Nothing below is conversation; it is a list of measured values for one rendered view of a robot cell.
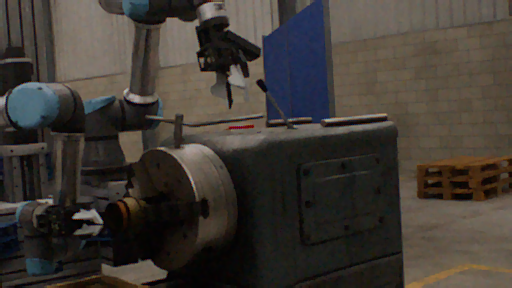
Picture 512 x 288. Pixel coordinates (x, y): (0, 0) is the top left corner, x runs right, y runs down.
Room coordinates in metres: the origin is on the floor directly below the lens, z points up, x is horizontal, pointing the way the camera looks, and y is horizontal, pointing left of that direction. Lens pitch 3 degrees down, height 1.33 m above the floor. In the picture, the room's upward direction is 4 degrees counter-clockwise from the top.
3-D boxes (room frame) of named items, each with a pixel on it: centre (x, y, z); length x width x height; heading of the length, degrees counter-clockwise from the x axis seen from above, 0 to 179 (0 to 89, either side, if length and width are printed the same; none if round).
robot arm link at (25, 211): (1.90, 0.41, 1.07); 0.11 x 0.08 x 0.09; 38
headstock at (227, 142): (2.12, -0.27, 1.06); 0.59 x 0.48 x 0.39; 128
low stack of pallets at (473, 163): (9.29, -3.63, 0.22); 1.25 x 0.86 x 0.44; 133
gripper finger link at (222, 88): (1.80, -0.09, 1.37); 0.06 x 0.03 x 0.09; 128
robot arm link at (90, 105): (2.43, 0.27, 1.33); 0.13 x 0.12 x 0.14; 110
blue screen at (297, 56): (8.64, -1.30, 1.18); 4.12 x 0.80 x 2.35; 2
